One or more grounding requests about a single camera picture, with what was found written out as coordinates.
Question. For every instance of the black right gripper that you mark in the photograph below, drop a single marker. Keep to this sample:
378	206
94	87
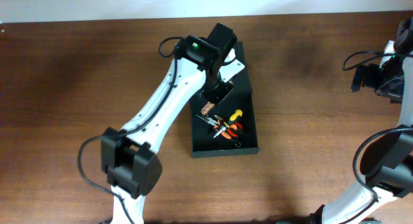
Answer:
368	80

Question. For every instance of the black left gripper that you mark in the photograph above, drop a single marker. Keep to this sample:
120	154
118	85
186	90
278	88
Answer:
218	98

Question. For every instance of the orange socket rail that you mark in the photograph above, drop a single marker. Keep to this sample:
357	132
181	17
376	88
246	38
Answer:
207	108

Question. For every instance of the small orange pliers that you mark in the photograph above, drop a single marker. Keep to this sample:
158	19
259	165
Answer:
234	131

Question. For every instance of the orange black long-nose pliers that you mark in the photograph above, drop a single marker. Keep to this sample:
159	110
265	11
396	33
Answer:
211	121

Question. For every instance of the yellow black screwdriver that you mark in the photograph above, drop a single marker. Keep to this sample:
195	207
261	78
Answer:
230	119

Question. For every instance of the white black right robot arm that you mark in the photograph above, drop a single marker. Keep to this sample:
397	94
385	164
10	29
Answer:
382	164

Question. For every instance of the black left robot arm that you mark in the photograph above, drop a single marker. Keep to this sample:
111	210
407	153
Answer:
200	66

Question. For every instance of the black open box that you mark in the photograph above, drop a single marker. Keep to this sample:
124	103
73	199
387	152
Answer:
204	145

